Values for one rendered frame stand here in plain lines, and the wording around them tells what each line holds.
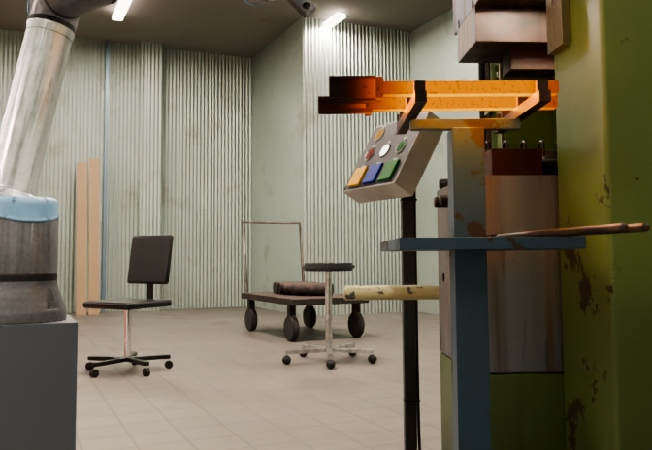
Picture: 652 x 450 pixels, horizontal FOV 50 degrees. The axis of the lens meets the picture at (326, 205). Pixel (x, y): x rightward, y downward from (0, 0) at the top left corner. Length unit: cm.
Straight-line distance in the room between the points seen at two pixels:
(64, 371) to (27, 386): 7
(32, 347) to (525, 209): 110
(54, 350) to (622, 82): 125
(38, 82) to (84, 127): 837
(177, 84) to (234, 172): 151
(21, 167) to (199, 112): 880
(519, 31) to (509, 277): 64
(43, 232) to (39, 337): 22
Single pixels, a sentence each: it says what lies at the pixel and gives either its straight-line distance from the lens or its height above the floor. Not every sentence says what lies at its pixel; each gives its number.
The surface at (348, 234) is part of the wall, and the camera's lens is 891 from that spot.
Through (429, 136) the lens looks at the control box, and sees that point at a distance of 229.
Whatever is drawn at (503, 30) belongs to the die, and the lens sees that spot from 188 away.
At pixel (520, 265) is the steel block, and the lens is 165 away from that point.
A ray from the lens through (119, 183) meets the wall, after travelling 1016.
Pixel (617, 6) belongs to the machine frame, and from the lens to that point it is 152.
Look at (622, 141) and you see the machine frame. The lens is 146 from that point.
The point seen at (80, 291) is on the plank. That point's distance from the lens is 961.
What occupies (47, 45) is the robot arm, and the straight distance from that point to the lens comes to 188.
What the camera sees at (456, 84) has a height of 103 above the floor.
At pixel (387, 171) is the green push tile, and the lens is 226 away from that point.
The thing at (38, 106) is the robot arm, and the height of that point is 110.
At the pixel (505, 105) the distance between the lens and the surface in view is 139.
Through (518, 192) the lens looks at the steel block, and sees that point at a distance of 165.
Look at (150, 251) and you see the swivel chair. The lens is 489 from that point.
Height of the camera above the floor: 73
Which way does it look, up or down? 4 degrees up
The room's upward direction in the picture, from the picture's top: straight up
